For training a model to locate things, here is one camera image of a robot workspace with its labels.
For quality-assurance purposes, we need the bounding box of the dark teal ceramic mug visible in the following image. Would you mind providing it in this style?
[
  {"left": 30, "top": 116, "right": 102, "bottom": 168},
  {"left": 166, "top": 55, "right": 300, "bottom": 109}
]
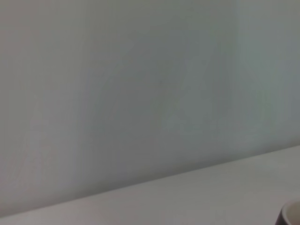
[{"left": 275, "top": 201, "right": 300, "bottom": 225}]

